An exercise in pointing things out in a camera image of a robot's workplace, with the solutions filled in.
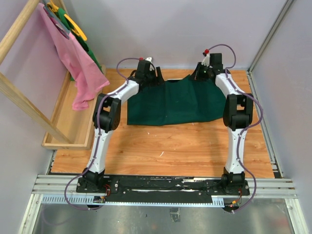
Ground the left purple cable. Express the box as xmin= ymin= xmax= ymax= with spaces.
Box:
xmin=64 ymin=57 xmax=144 ymax=211

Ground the wooden clothes rack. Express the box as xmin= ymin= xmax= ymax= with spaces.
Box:
xmin=0 ymin=10 xmax=94 ymax=153

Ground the pink shirt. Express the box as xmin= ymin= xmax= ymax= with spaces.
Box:
xmin=38 ymin=3 xmax=110 ymax=111

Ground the yellow hanger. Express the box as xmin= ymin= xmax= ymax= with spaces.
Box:
xmin=47 ymin=0 xmax=87 ymax=41

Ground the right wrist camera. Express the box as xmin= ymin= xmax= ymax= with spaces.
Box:
xmin=201 ymin=53 xmax=223 ymax=70

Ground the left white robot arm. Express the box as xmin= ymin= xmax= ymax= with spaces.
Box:
xmin=79 ymin=57 xmax=164 ymax=193

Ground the dark green surgical cloth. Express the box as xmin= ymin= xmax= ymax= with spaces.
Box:
xmin=127 ymin=76 xmax=226 ymax=126

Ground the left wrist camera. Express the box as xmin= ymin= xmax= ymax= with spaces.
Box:
xmin=145 ymin=57 xmax=153 ymax=62

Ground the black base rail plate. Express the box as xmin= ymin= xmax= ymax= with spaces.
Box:
xmin=76 ymin=175 xmax=250 ymax=201

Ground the grey hanger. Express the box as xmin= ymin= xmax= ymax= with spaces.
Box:
xmin=43 ymin=0 xmax=70 ymax=39

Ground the green garment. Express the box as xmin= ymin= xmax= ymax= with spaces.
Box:
xmin=57 ymin=8 xmax=103 ymax=73

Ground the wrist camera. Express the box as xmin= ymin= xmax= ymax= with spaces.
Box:
xmin=201 ymin=53 xmax=223 ymax=70
xmin=145 ymin=57 xmax=153 ymax=62

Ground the grey slotted cable duct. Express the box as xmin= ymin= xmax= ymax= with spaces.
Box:
xmin=40 ymin=195 xmax=225 ymax=207

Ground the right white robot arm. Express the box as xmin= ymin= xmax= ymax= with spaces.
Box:
xmin=191 ymin=62 xmax=254 ymax=195

